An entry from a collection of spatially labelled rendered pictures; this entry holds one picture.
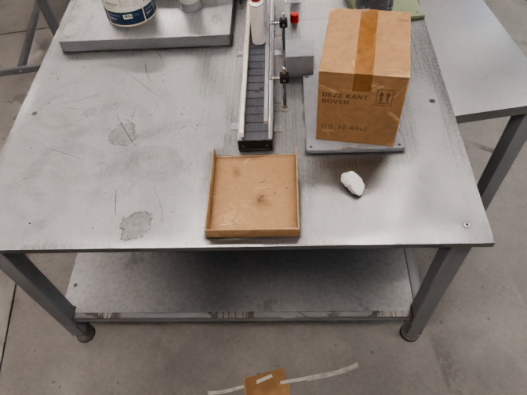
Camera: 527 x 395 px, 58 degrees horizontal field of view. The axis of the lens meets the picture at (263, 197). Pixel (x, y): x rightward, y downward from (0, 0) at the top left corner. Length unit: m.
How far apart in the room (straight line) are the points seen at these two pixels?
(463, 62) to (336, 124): 0.63
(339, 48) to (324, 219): 0.48
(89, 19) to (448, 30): 1.42
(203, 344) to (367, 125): 1.17
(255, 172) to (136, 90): 0.60
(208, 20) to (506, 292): 1.70
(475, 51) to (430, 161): 0.58
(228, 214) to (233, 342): 0.84
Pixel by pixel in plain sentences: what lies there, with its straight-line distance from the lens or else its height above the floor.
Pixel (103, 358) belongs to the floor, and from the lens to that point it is 2.19.
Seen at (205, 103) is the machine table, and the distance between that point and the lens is 1.69.
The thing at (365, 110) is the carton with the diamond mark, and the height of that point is 0.99.
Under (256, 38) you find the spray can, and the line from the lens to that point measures 1.81.
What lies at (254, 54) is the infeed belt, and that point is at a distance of 1.79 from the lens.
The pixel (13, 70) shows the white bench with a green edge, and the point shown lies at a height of 0.19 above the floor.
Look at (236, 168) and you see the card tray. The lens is 1.46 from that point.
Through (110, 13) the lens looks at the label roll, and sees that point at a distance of 2.06.
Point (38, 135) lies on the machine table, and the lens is 1.79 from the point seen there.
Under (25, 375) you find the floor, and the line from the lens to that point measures 2.31.
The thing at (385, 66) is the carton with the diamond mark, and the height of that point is 1.12.
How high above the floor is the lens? 1.95
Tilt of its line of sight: 54 degrees down
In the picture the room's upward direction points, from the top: 6 degrees counter-clockwise
